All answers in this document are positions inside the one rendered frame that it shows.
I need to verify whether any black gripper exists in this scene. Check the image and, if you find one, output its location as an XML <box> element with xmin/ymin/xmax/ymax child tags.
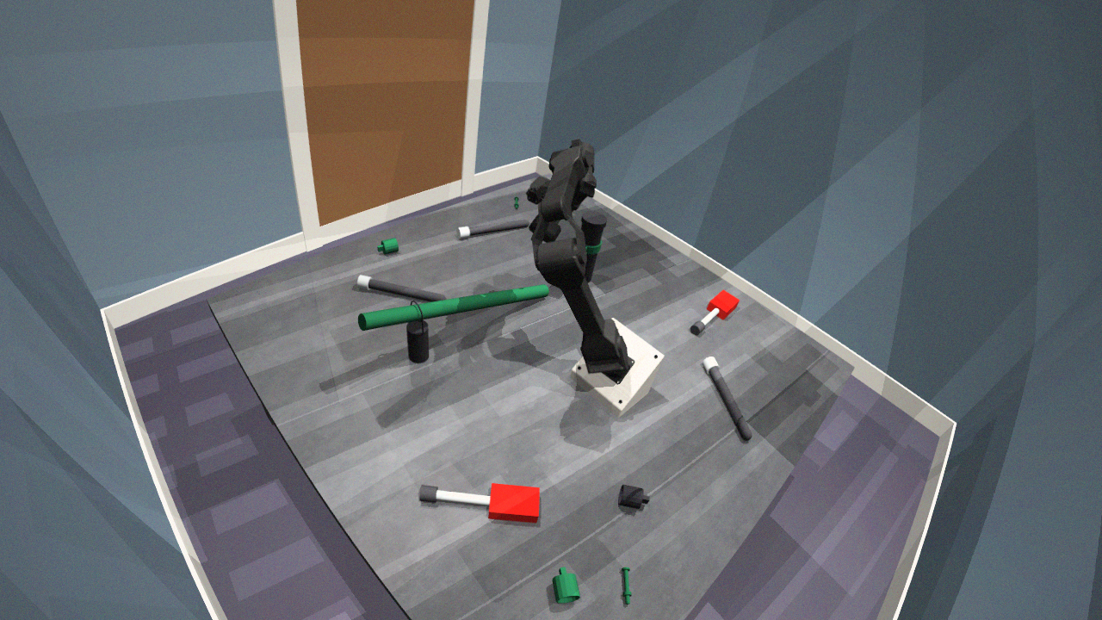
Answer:
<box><xmin>529</xmin><ymin>202</ymin><xmax>581</xmax><ymax>243</ymax></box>

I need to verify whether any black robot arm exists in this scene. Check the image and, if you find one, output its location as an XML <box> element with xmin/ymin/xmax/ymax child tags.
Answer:
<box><xmin>526</xmin><ymin>139</ymin><xmax>635</xmax><ymax>384</ymax></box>

